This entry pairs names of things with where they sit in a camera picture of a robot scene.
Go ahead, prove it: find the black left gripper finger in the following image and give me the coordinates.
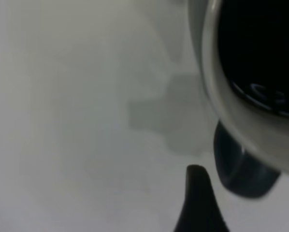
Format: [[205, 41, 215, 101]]
[[173, 165, 230, 232]]

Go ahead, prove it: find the dark grey ceramic cup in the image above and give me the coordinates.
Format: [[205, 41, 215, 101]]
[[188, 0, 289, 199]]

